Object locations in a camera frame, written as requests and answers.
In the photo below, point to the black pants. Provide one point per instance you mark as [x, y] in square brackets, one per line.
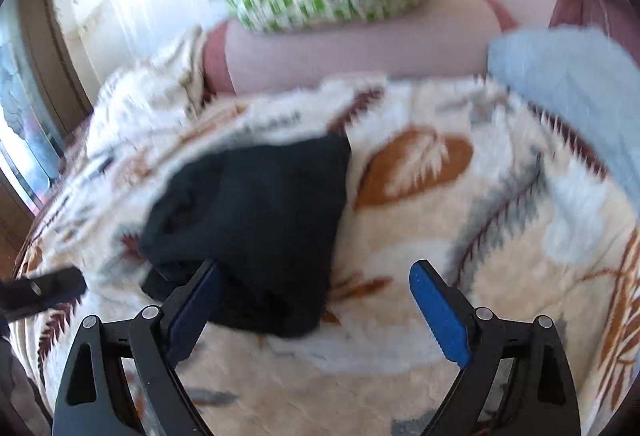
[260, 216]

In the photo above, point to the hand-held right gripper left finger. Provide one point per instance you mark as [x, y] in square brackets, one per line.
[197, 311]

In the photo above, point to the light blue cloth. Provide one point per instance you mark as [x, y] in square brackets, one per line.
[575, 81]

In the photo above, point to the wooden window frame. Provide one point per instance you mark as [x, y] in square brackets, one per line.
[55, 66]

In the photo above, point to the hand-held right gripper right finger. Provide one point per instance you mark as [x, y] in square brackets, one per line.
[440, 311]

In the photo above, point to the leaf print fleece blanket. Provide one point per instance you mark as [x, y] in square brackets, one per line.
[450, 241]

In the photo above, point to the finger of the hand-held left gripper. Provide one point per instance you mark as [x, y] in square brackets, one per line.
[40, 288]

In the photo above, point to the cream printed pillow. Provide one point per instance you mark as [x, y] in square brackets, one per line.
[150, 76]

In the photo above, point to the pink bolster cushion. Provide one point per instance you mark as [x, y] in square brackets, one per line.
[360, 51]

